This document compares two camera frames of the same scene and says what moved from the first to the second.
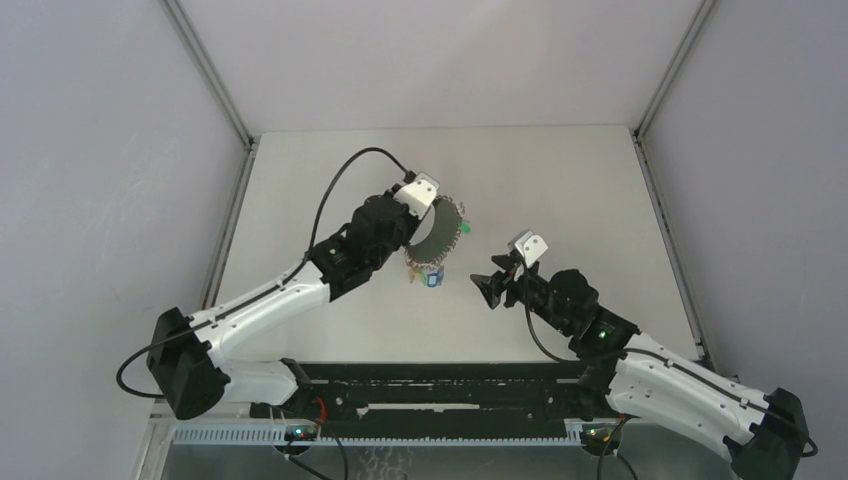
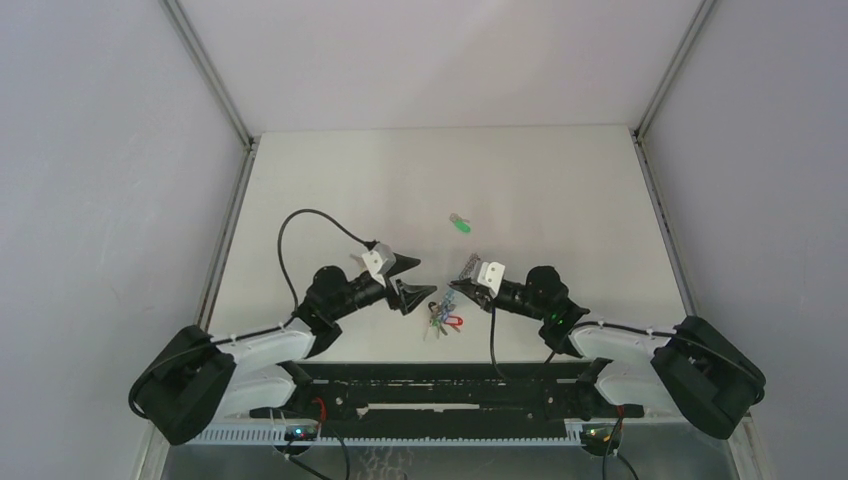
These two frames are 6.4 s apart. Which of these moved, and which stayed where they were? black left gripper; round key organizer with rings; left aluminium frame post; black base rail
Moved: black left gripper; round key organizer with rings
Stayed: left aluminium frame post; black base rail
